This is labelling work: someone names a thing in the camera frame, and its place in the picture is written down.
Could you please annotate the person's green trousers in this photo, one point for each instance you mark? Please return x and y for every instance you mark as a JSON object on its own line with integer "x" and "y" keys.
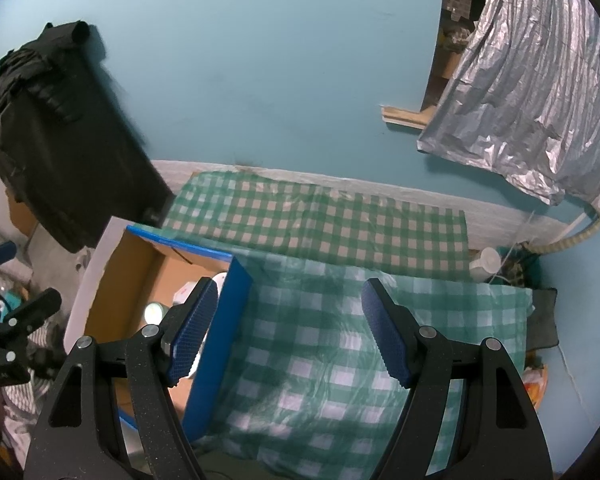
{"x": 240, "y": 467}

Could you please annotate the dark green cloth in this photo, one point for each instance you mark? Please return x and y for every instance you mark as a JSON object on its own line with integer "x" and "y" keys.
{"x": 545, "y": 320}

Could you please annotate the black cloth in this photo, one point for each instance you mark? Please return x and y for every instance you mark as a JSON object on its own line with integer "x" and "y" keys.
{"x": 65, "y": 160}

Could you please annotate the brown cardboard piece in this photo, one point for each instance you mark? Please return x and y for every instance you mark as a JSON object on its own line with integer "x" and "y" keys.
{"x": 445, "y": 70}

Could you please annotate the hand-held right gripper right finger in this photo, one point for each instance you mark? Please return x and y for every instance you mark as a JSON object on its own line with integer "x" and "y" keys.
{"x": 385, "y": 335}

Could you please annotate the cardboard box with blue rim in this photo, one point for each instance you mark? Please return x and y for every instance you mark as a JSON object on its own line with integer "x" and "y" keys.
{"x": 125, "y": 280}

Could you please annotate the orange bag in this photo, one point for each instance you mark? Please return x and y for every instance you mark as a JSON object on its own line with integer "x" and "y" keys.
{"x": 535, "y": 382}

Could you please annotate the green tin can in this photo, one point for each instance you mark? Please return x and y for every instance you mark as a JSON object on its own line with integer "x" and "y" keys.
{"x": 155, "y": 312}

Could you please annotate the glossy green checkered tablecloth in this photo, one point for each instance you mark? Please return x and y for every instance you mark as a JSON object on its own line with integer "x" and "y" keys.
{"x": 305, "y": 360}

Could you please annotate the matte green checkered tablecloth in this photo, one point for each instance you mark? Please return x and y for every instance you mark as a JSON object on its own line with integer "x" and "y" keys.
{"x": 305, "y": 220}

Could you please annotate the striped garment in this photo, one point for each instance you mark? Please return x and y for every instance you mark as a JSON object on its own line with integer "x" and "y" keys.
{"x": 27, "y": 395}

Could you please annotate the silver foil sheet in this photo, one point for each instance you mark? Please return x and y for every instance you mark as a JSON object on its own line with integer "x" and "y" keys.
{"x": 530, "y": 85}

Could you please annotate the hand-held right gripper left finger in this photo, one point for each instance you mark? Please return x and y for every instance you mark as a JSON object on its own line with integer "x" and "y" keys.
{"x": 195, "y": 330}

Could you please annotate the wooden plank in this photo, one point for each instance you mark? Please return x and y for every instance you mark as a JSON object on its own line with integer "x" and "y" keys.
{"x": 405, "y": 117}

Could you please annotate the white octagonal box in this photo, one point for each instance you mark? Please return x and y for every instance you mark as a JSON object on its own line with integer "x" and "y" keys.
{"x": 186, "y": 292}

